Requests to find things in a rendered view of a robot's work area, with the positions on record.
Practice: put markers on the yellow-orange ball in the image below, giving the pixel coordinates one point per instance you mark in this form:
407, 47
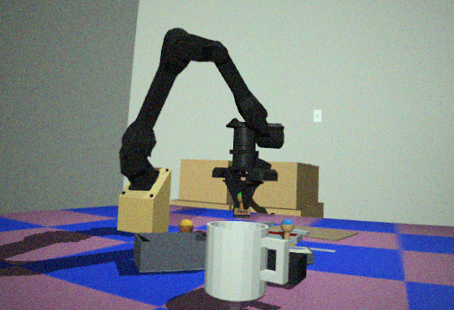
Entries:
186, 226

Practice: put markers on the white mug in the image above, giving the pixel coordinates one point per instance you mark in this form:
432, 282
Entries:
236, 260

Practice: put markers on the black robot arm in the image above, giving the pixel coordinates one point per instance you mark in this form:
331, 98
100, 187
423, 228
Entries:
178, 49

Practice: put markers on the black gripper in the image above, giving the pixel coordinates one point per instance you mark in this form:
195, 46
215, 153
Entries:
243, 160

